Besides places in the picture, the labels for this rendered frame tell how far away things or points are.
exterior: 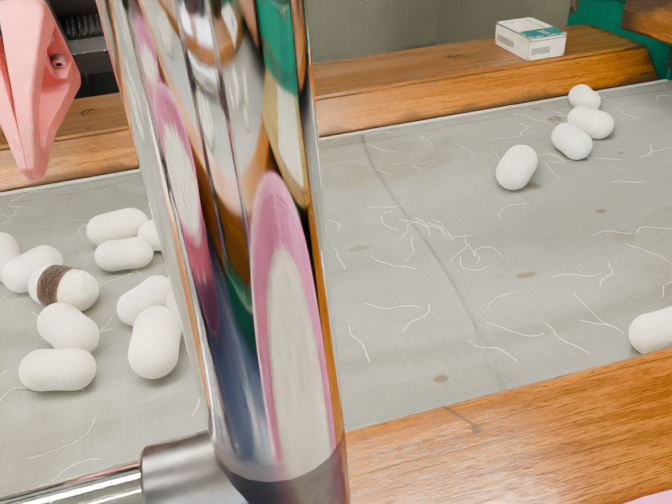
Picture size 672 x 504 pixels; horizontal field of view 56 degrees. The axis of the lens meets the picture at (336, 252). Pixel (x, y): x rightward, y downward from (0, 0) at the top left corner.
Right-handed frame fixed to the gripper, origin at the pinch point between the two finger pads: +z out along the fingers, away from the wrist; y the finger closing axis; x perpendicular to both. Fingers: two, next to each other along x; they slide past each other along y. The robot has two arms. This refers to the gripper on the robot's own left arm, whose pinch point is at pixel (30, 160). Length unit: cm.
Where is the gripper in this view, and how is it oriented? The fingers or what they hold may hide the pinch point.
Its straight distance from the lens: 34.4
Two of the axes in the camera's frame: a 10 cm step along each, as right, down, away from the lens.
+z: 2.4, 9.4, -2.6
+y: 9.6, -1.9, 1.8
